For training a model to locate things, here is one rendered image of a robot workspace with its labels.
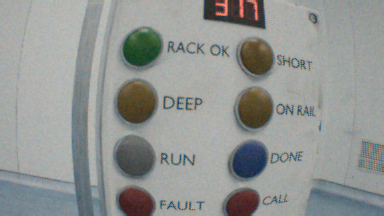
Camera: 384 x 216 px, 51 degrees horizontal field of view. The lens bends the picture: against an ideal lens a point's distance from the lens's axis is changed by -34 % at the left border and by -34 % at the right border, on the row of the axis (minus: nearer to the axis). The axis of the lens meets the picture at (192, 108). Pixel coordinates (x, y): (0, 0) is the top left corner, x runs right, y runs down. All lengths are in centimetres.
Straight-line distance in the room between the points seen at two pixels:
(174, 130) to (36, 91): 374
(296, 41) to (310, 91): 4
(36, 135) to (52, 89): 43
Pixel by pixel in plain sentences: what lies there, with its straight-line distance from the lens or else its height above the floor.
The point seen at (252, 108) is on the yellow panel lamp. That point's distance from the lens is 39.
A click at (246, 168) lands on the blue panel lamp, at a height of 94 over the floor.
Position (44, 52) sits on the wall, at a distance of 411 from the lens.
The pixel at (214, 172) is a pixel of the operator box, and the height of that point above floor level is 94.
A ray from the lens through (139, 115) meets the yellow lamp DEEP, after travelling 37.
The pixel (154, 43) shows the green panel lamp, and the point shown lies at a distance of 37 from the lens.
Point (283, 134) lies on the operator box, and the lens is 41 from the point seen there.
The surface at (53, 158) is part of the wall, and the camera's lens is 417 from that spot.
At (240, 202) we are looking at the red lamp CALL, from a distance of 40.
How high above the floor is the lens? 100
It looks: 3 degrees down
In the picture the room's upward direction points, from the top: 4 degrees clockwise
